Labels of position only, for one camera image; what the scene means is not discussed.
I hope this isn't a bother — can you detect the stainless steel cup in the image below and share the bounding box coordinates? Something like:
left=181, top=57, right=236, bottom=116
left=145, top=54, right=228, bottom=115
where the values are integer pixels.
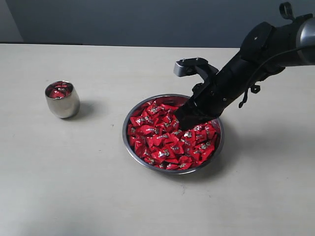
left=45, top=81, right=80, bottom=119

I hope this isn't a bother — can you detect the pile of red wrapped candies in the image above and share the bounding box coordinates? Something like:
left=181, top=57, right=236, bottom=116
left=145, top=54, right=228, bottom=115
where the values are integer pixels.
left=127, top=99, right=218, bottom=171

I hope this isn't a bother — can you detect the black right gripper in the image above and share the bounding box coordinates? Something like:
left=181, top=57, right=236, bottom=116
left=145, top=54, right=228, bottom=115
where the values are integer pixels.
left=175, top=53, right=261, bottom=130

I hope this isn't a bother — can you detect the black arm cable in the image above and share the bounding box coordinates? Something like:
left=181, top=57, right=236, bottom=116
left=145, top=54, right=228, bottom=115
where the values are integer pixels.
left=238, top=1, right=315, bottom=109

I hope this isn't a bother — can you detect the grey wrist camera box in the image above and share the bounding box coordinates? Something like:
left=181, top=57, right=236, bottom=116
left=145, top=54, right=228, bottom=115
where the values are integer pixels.
left=173, top=57, right=219, bottom=81

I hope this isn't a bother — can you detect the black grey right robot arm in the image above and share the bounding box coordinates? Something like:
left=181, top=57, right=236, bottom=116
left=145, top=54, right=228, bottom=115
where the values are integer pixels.
left=174, top=16, right=315, bottom=130

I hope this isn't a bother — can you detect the round steel bowl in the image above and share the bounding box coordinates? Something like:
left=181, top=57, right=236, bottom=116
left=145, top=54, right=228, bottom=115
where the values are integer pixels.
left=122, top=93, right=225, bottom=176

